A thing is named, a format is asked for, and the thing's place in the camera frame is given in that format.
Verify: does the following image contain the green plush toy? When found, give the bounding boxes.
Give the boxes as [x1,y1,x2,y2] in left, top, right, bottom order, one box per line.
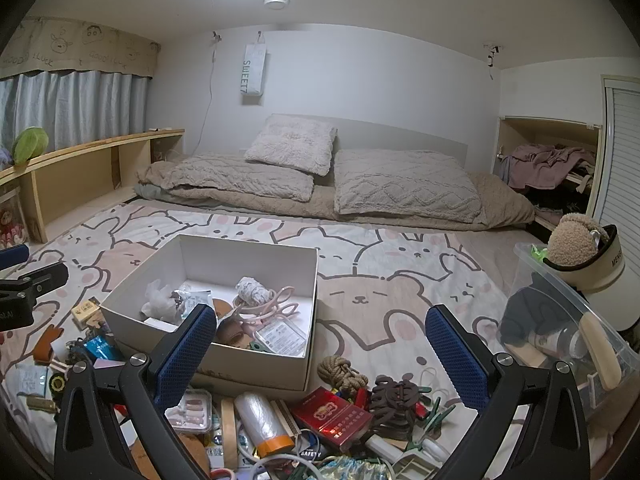
[12,127,49,166]

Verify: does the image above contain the dark grey cloth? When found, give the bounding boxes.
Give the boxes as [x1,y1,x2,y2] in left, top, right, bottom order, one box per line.
[501,285,586,356]

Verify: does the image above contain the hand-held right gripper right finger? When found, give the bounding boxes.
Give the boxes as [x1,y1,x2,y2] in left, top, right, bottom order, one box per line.
[425,304,591,480]

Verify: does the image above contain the printed animal blanket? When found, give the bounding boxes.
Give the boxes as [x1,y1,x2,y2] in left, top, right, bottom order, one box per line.
[0,200,601,480]

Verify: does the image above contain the dark brown wavy hair clip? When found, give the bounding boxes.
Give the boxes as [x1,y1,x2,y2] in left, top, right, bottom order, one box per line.
[369,375,420,442]

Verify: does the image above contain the red flat box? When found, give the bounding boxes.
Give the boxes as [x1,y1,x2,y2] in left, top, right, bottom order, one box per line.
[291,387,373,453]

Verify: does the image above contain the pale blue curtain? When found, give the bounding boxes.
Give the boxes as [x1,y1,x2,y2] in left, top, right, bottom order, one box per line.
[0,71,151,161]

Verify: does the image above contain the clear card packet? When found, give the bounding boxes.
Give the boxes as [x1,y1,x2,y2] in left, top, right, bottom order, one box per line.
[252,320,308,358]

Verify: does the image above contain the white wall cable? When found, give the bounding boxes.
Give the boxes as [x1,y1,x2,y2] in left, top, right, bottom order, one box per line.
[199,30,222,153]

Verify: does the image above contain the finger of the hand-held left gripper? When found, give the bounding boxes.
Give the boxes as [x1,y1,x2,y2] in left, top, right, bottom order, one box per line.
[0,261,69,307]
[0,245,29,272]

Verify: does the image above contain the beige printed curtain valance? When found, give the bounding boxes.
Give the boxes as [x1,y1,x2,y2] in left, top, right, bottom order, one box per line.
[0,16,161,80]

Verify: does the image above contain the clear plastic storage bin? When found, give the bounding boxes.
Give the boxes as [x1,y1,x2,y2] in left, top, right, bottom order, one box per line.
[497,242,640,411]

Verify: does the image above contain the teal glitter packet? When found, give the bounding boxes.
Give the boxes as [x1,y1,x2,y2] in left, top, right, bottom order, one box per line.
[320,455,391,480]

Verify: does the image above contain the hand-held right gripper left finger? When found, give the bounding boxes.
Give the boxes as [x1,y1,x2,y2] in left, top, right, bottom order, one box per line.
[54,303,217,480]

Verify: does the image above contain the wall hook with cable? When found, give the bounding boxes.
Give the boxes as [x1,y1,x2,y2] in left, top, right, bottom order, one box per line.
[482,42,502,81]

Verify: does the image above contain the textured beige pillow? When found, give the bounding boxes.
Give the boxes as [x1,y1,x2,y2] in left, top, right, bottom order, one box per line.
[159,154,315,203]
[333,149,483,224]

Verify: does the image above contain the pile of clothes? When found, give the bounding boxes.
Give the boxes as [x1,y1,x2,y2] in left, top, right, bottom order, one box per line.
[500,144,596,193]

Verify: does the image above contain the blue foil packet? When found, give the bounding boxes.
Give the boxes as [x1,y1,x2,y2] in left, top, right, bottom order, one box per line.
[82,335,119,361]

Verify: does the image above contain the cream wooden handle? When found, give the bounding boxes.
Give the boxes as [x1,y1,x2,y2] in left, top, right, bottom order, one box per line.
[579,312,623,391]

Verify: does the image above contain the grey-green blanket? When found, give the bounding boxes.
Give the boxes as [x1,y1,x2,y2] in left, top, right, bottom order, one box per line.
[137,182,171,201]

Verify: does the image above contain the pink scissors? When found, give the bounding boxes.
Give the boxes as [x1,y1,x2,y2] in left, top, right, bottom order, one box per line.
[232,285,301,322]

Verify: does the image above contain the cardboard robot figure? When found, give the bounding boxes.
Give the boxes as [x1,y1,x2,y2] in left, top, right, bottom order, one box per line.
[71,297,103,331]

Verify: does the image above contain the fluffy square pillow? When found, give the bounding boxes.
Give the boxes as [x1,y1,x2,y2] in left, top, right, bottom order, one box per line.
[243,114,338,177]

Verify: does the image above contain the white hanging paper bag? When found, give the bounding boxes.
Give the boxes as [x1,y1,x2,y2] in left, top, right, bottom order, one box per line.
[240,42,268,97]

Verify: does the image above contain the beige duvet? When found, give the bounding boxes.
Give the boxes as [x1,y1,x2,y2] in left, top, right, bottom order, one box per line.
[136,155,536,231]

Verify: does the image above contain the teddy bear in clear bag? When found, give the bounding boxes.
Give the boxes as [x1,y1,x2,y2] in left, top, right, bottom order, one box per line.
[0,207,27,250]

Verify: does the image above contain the tan knotted rope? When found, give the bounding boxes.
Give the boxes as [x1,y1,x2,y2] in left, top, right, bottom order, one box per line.
[317,355,368,392]

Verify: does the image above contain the white cardboard box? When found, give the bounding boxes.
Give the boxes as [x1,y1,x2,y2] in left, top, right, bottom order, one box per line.
[99,234,319,392]

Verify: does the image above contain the clear box of press-on nails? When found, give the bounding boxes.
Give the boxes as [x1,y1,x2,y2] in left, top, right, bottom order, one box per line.
[165,390,213,433]

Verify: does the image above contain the white louvered door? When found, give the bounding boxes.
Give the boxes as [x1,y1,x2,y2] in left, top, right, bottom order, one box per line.
[585,75,640,231]

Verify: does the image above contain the green clothes peg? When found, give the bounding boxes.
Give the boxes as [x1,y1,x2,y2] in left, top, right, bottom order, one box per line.
[405,400,457,448]

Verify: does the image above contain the white lace roll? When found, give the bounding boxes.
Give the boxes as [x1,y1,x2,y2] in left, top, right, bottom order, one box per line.
[236,276,273,306]

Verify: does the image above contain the wooden bedside shelf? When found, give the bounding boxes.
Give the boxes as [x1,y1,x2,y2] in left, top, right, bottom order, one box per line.
[0,128,185,243]

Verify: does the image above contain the plush toy in hat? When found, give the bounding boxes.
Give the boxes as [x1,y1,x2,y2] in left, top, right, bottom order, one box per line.
[542,224,628,296]

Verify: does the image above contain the brown fuzzy plush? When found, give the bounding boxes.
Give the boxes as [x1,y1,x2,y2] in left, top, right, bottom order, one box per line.
[547,213,603,266]

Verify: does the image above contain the wall closet niche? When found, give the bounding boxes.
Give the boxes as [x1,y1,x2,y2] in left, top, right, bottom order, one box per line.
[495,116,601,241]

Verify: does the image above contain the plastic film roll orange cap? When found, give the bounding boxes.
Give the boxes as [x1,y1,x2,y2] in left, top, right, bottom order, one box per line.
[234,391,293,461]

